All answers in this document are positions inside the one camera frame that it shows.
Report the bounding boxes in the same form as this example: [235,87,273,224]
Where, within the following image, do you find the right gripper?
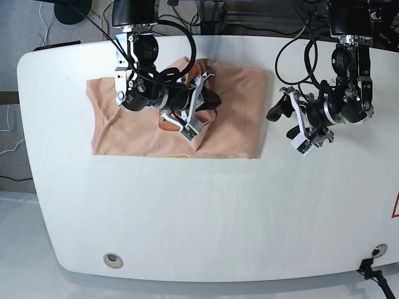
[158,72,222,131]

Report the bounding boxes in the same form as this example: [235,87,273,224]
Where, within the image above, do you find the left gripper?
[266,87,334,146]

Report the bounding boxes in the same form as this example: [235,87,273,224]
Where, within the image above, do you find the peach pink T-shirt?
[86,59,268,159]

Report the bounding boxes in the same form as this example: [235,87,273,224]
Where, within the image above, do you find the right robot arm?
[111,1,221,140]

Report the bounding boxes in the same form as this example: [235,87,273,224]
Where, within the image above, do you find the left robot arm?
[266,1,373,155]

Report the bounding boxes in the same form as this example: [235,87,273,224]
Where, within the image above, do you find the black round stand base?
[54,0,92,25]

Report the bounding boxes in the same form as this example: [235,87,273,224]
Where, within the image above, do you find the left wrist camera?
[291,134,315,157]

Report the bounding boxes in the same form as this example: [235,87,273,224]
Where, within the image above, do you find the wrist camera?
[291,134,315,157]
[181,122,204,141]

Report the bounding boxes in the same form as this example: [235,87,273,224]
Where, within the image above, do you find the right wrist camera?
[181,122,204,141]

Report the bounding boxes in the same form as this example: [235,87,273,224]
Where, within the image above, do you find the black equipment frame base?
[199,0,238,36]

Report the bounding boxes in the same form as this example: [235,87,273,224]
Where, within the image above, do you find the right table cable grommet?
[372,244,388,259]

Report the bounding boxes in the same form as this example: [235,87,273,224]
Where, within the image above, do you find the table cable grommet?
[103,253,123,269]
[372,244,388,259]

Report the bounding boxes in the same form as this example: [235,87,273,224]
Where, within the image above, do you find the black clamp with cable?
[357,258,396,299]

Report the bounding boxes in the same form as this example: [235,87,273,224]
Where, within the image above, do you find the white floor cable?
[38,0,50,47]

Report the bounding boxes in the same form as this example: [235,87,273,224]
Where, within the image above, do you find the left table cable grommet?
[103,253,123,269]

